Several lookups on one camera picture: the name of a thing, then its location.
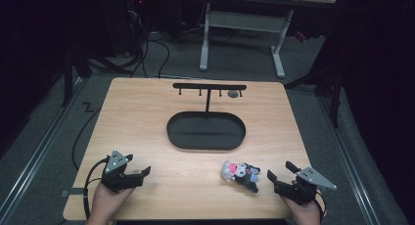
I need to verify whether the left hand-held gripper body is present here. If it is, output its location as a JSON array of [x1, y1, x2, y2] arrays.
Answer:
[[101, 149, 145, 192]]

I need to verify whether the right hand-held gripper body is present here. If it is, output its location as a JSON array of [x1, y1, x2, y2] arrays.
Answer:
[[273, 166, 338, 206]]

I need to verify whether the grey pink black plush keychain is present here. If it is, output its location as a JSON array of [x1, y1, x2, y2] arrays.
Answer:
[[220, 159, 261, 194]]

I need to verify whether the black key rack with tray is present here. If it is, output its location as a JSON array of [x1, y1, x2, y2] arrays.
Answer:
[[165, 82, 249, 152]]

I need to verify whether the person's left hand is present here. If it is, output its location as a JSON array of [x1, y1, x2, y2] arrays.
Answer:
[[92, 182, 137, 221]]

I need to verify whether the person's right hand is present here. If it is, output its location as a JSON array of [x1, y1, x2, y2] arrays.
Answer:
[[280, 180, 323, 223]]

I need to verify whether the grey tape strip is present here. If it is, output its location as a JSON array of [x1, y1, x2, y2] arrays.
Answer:
[[60, 187, 85, 199]]

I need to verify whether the black metal stand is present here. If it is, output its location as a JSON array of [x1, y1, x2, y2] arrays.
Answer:
[[283, 67, 345, 129], [61, 43, 132, 108]]

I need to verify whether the dark computer tower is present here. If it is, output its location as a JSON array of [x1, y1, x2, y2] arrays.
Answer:
[[107, 0, 149, 59]]

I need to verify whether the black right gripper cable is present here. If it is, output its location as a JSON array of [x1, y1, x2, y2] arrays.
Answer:
[[313, 190, 328, 219]]

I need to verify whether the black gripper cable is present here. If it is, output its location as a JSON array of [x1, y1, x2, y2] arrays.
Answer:
[[313, 190, 328, 219], [82, 156, 111, 220]]

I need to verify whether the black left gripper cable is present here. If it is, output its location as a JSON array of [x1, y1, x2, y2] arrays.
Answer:
[[82, 156, 111, 220]]

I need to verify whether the black thin floor cable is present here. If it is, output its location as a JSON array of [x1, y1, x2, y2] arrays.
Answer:
[[70, 107, 103, 171]]

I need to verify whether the metal floor rail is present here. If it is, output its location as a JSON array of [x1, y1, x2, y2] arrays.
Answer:
[[0, 75, 85, 217], [316, 95, 382, 225]]

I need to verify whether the white metal frame desk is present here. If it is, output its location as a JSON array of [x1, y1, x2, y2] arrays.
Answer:
[[199, 0, 338, 79]]

